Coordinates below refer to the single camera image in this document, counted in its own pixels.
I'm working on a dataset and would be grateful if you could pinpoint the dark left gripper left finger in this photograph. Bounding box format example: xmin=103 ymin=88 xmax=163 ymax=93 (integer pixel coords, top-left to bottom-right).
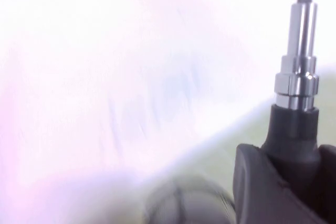
xmin=234 ymin=143 xmax=336 ymax=224

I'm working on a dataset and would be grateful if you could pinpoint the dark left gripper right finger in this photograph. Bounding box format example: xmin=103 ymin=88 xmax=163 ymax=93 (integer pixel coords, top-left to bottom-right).
xmin=317 ymin=143 xmax=336 ymax=224

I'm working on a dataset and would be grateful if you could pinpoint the black-handled screwdriver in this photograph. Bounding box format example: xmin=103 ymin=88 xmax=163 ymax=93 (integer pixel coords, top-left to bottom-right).
xmin=262 ymin=0 xmax=322 ymax=201

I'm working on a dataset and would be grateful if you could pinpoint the black mesh pen holder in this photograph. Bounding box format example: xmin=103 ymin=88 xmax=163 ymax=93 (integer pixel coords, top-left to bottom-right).
xmin=141 ymin=173 xmax=237 ymax=224

